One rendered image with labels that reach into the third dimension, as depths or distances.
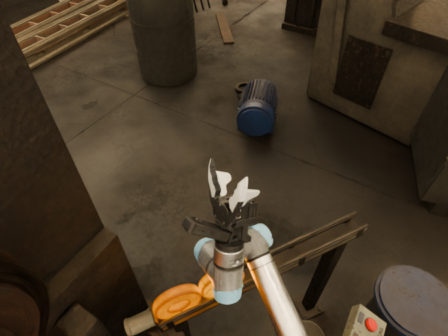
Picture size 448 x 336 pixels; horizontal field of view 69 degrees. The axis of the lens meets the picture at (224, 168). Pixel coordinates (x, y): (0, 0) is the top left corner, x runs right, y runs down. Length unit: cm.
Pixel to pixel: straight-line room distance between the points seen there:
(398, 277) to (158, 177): 162
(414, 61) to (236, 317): 200
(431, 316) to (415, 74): 164
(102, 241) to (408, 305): 120
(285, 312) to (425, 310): 79
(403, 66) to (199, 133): 157
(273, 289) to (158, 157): 180
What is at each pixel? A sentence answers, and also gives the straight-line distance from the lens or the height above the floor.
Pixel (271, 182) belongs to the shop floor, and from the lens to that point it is 237.
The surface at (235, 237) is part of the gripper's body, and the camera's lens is 80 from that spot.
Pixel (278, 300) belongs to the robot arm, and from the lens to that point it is 96.
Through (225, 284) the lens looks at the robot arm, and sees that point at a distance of 83.
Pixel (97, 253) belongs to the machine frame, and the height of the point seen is 87.
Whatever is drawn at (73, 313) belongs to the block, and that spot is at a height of 80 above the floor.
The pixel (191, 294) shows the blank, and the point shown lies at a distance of 109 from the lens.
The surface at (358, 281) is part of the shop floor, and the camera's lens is 208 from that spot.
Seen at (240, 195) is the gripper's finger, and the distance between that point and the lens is 68.
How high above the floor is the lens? 176
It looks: 46 degrees down
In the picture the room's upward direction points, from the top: straight up
